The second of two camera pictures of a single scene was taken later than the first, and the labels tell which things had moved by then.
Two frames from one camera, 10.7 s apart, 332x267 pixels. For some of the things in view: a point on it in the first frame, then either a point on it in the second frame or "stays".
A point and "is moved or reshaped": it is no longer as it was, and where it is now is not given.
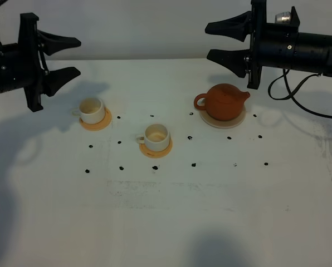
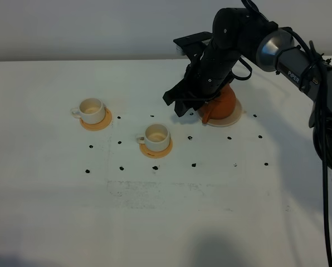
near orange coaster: [152, 154] stays
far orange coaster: [101, 125] stays
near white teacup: [156, 137] stays
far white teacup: [91, 110] stays
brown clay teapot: [223, 102] is moved or reshaped
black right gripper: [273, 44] to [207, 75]
